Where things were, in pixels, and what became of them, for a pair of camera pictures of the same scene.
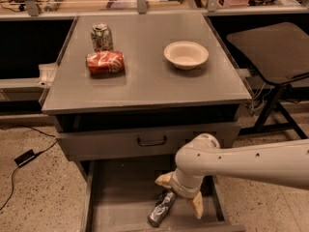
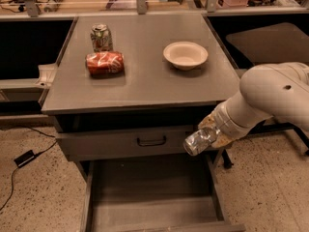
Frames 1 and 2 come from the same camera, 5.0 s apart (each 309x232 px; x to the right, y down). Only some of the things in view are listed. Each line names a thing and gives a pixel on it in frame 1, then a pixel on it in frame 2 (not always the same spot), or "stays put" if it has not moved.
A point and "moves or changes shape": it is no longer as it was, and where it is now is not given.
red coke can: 105,63 stays put
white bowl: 185,55 stays put
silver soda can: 101,38 stays put
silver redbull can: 162,208 moves or changes shape
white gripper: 178,187 to 224,121
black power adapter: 25,158 stays put
